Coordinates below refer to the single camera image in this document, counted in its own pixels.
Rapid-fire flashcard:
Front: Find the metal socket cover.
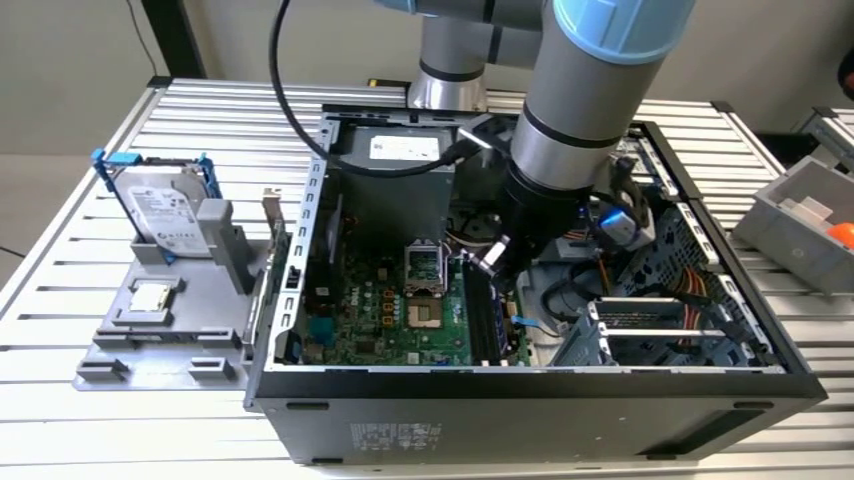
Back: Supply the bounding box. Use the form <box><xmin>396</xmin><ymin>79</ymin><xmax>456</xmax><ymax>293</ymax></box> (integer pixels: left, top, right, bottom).
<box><xmin>404</xmin><ymin>238</ymin><xmax>448</xmax><ymax>296</ymax></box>

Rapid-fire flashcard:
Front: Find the CPU socket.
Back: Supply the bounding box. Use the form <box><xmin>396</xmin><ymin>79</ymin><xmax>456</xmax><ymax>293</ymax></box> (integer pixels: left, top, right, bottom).
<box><xmin>405</xmin><ymin>293</ymin><xmax>448</xmax><ymax>331</ymax></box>

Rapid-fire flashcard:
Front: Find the silver camera with black bracket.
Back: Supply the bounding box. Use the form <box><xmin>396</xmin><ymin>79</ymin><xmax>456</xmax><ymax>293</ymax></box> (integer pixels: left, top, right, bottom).
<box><xmin>586</xmin><ymin>154</ymin><xmax>660</xmax><ymax>251</ymax></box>

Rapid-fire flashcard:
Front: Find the dark blue RAM stick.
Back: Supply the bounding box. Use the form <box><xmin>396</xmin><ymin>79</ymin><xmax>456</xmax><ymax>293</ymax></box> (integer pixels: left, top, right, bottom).
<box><xmin>484</xmin><ymin>277</ymin><xmax>526</xmax><ymax>364</ymax></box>
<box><xmin>130</xmin><ymin>328</ymin><xmax>203</xmax><ymax>342</ymax></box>

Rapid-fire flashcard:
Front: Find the black RAM slot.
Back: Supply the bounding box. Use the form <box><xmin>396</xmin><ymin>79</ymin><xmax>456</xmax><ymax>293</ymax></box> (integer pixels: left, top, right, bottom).
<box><xmin>464</xmin><ymin>257</ymin><xmax>497</xmax><ymax>366</ymax></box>

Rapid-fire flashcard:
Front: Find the green motherboard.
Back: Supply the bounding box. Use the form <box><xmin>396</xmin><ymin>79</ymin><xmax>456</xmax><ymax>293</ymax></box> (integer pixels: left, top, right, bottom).
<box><xmin>293</xmin><ymin>249</ymin><xmax>536</xmax><ymax>369</ymax></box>

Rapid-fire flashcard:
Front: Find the red yellow wire bundle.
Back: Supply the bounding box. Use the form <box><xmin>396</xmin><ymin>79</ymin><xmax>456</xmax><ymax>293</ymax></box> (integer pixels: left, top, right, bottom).
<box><xmin>667</xmin><ymin>269</ymin><xmax>713</xmax><ymax>349</ymax></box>

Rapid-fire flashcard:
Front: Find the grey metal drive cage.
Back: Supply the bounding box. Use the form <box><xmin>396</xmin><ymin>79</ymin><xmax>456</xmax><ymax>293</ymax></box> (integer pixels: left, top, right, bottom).
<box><xmin>613</xmin><ymin>127</ymin><xmax>683</xmax><ymax>204</ymax></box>

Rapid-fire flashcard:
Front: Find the black frame post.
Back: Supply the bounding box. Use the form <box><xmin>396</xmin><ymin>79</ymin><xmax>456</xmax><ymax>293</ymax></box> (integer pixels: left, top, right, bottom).
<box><xmin>141</xmin><ymin>0</ymin><xmax>207</xmax><ymax>80</ymax></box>

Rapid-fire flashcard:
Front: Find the graphics card with metal bracket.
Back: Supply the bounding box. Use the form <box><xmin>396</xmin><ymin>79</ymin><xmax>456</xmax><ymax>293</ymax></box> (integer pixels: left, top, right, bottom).
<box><xmin>244</xmin><ymin>185</ymin><xmax>296</xmax><ymax>351</ymax></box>

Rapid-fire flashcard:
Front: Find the grey parts rack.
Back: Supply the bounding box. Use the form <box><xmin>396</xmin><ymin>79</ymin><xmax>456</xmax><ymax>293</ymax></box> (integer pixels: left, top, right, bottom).
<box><xmin>71</xmin><ymin>198</ymin><xmax>269</xmax><ymax>391</ymax></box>

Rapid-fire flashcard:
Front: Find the silver disk bay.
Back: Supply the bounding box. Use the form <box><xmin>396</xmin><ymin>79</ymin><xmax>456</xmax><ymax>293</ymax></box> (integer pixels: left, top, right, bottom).
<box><xmin>586</xmin><ymin>295</ymin><xmax>733</xmax><ymax>366</ymax></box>

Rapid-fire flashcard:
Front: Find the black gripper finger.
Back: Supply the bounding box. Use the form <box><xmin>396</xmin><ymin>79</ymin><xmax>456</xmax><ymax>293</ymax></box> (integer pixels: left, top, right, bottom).
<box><xmin>477</xmin><ymin>237</ymin><xmax>522</xmax><ymax>292</ymax></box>

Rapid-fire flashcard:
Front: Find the grey plastic bin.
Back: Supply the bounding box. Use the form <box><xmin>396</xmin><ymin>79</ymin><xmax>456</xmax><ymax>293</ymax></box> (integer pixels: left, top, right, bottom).
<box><xmin>732</xmin><ymin>155</ymin><xmax>854</xmax><ymax>296</ymax></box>

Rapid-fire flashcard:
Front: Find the blue disk carrier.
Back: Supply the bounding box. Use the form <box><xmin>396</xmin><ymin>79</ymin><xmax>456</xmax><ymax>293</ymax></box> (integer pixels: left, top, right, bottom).
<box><xmin>93</xmin><ymin>147</ymin><xmax>226</xmax><ymax>264</ymax></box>

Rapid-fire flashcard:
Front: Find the thick black camera cable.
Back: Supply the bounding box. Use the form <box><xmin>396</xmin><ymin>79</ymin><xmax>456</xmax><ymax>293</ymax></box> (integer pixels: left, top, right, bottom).
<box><xmin>269</xmin><ymin>0</ymin><xmax>480</xmax><ymax>176</ymax></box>

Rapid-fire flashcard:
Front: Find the silver hard disk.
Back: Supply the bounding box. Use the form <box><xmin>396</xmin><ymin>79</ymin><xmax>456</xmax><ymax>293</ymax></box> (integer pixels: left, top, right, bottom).
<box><xmin>114</xmin><ymin>167</ymin><xmax>215</xmax><ymax>259</ymax></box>

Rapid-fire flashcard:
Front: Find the silver CPU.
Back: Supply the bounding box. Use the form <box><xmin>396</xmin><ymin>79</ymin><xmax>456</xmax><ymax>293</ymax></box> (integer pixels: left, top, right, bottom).
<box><xmin>130</xmin><ymin>282</ymin><xmax>177</xmax><ymax>307</ymax></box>

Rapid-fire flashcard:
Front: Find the grey power supply unit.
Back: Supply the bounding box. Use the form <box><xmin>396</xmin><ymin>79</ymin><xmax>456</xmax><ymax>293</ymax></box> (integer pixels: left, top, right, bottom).
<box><xmin>326</xmin><ymin>124</ymin><xmax>460</xmax><ymax>249</ymax></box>

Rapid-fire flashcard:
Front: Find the white block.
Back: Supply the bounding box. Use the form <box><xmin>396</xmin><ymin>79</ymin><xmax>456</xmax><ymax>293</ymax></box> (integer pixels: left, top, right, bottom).
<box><xmin>780</xmin><ymin>197</ymin><xmax>836</xmax><ymax>226</ymax></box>

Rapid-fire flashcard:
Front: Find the black open PC case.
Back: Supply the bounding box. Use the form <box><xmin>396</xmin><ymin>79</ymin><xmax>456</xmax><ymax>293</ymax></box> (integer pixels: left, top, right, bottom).
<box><xmin>241</xmin><ymin>102</ymin><xmax>833</xmax><ymax>469</ymax></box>

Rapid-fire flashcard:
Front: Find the black cooler fan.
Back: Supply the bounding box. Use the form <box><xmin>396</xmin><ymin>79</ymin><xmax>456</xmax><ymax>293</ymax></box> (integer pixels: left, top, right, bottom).
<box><xmin>446</xmin><ymin>209</ymin><xmax>506</xmax><ymax>246</ymax></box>

